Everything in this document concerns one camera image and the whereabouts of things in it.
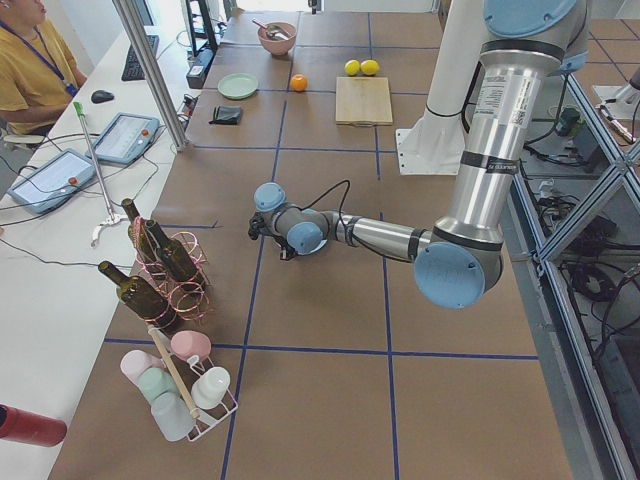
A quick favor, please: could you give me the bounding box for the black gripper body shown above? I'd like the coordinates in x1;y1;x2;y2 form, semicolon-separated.
248;212;293;260

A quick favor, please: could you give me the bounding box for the orange fruit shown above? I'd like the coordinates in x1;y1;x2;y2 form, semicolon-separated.
289;74;308;93

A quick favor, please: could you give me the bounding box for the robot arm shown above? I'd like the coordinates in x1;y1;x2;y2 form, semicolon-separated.
248;1;591;309

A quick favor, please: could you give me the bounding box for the light green plate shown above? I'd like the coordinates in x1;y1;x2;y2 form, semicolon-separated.
217;73;259;100

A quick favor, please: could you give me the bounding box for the folded grey cloth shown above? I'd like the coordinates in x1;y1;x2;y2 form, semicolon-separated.
209;105;243;125

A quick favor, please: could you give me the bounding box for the far teach pendant tablet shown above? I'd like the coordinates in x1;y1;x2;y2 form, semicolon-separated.
92;112;160;166

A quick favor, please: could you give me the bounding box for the teach pendant tablet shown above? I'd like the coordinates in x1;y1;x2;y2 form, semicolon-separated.
92;112;160;166
8;149;96;214

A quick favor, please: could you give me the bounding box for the bamboo cutting board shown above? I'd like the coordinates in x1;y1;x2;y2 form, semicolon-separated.
335;77;393;125

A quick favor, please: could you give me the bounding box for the white cup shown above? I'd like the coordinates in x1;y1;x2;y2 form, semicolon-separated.
191;366;231;410

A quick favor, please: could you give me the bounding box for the light pink cup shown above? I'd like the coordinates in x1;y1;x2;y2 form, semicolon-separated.
120;350;164;386

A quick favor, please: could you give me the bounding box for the lower yellow lemon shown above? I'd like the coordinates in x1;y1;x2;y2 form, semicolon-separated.
344;59;361;77

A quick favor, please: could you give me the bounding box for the yellow lemon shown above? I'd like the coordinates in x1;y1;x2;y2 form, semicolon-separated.
344;59;361;77
360;59;380;76

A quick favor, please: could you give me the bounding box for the mint green cup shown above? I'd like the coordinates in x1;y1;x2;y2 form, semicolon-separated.
136;367;180;404

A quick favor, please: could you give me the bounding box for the pink bowl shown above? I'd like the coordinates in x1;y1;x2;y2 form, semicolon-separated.
257;22;297;56

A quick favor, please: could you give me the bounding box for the metal scoop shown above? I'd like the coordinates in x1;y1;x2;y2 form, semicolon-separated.
252;18;295;41

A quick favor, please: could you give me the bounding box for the upper yellow lemon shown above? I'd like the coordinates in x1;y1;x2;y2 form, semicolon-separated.
360;59;380;76

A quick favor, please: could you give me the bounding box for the black keyboard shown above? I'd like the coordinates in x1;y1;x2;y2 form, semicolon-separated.
121;34;160;82

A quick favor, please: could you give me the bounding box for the black computer mouse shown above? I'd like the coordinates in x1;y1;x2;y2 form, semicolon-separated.
90;89;115;104

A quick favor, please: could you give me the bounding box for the pale grey cup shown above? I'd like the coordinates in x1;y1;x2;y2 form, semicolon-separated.
151;392;196;442

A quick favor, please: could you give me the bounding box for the near teach pendant tablet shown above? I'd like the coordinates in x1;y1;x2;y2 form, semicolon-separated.
8;149;96;214

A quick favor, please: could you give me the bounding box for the person in yellow shirt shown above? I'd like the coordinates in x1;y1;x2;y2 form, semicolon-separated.
1;0;87;136

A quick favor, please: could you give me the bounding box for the red cylinder bottle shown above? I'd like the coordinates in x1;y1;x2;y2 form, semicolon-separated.
1;404;67;447

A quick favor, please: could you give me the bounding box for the copper wire bottle rack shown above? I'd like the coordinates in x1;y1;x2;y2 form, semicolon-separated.
128;216;212;326

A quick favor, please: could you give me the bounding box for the white wire cup rack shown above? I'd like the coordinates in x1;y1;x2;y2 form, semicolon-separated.
136;328;238;442

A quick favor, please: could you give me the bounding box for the wooden rack handle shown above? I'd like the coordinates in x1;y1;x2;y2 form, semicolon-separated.
148;327;200;419

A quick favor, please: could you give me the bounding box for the aluminium frame post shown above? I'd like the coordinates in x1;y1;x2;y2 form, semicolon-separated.
112;0;188;152

